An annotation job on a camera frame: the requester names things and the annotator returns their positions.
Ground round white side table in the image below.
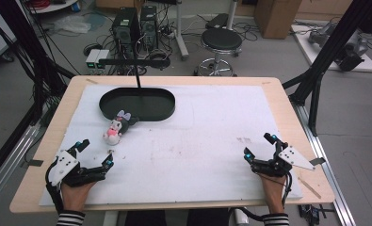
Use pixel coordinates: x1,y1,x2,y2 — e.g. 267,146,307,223
25,0,81,15

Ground hand-held gripper black cable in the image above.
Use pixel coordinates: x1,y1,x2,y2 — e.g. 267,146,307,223
230,171,294,222
44,161,65,215

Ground black flat case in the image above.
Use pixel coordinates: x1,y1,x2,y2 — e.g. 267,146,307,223
204,12,231,30

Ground white metal stand leg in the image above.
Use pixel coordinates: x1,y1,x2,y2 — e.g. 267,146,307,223
174,0,190,61

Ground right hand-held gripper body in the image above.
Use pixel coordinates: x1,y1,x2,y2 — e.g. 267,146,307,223
251,145,316,179

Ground slim black computer tower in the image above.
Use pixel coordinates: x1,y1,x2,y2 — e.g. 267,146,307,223
139,5,159,52

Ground right hand-held gripper black cable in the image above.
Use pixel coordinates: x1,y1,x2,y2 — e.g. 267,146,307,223
230,171,294,222

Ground person's right leg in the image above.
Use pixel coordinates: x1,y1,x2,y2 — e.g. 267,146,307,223
186,208,231,226

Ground white power supply box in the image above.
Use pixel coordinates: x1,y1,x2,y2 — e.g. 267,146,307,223
85,48,100,71
95,49,111,71

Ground black parts on floor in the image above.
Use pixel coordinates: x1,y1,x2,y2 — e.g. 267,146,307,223
298,203,336,226

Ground grey tape strip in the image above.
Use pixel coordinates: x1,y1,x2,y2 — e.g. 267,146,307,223
309,156,327,167
25,159,45,168

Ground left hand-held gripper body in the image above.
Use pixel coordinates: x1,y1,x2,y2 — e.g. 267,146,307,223
45,149,97,189

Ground clear plastic bag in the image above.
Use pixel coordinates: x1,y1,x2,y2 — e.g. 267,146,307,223
53,14,92,35

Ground black metal frame strut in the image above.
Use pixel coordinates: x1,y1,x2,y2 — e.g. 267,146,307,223
282,0,372,137
0,0,77,186

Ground black and white plush toy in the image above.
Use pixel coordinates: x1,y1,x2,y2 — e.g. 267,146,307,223
102,109,140,146

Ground aluminium rail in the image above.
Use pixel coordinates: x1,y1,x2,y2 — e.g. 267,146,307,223
291,102,358,226
0,123,42,209

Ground left hand-held gripper black cable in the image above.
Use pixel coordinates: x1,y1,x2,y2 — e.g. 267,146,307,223
44,161,65,215

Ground grey robot device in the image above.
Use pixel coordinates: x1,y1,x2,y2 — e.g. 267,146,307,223
308,23,370,73

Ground brown cardboard box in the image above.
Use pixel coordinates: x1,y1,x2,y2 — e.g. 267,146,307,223
253,0,302,40

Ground light wooden table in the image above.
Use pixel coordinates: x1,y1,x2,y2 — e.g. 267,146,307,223
8,74,336,215

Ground person's left leg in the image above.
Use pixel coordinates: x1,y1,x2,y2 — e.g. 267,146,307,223
124,209,168,226

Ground black round stool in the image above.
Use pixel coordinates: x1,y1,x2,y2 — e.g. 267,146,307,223
193,27,244,77

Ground person's leg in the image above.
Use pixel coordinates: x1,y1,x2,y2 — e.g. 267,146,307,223
124,209,168,226
186,208,231,226

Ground large black computer tower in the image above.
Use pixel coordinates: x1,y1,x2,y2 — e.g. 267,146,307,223
111,7,141,60

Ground thin wooden stick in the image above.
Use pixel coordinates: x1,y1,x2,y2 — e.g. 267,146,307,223
297,177,322,200

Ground black stand with crossbar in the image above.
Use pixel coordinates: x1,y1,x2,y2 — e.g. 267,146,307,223
97,40,172,89

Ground white foam mat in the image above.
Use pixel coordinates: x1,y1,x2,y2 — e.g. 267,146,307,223
39,84,304,207

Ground white table leg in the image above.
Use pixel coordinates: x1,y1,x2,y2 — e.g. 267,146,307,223
102,210,121,226
233,208,251,226

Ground black oval tray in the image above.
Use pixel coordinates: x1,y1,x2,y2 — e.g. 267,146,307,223
98,87,177,122

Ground white floor board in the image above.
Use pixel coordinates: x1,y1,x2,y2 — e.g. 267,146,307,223
290,24,372,74

